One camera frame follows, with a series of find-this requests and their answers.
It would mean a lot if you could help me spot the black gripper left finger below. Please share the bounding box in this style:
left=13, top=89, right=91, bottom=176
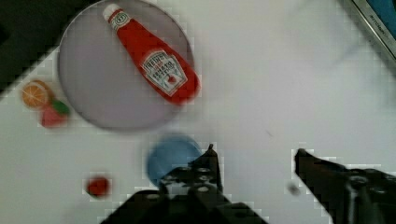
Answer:
left=100, top=147, right=267, bottom=224

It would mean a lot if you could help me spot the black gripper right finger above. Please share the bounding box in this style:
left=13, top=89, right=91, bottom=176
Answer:
left=294, top=148, right=396, bottom=224

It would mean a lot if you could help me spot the red plush ketchup bottle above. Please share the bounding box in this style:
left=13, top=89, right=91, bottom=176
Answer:
left=103, top=4, right=200, bottom=105

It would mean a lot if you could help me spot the grey round plate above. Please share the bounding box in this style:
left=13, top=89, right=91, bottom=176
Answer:
left=58, top=0, right=194, bottom=132

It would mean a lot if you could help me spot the blue small bowl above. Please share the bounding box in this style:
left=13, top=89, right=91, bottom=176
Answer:
left=147, top=134, right=201, bottom=187

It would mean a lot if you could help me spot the small red strawberry toy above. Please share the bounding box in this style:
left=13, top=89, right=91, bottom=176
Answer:
left=86, top=176, right=110, bottom=197

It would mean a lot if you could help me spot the pink plush strawberry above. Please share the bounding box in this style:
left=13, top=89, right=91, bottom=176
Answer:
left=41, top=100, right=70, bottom=128

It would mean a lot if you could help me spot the silver toaster oven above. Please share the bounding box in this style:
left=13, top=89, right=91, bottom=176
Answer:
left=345, top=0, right=396, bottom=61

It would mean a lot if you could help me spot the orange slice toy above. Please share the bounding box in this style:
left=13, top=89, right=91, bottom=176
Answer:
left=21, top=79, right=54, bottom=109

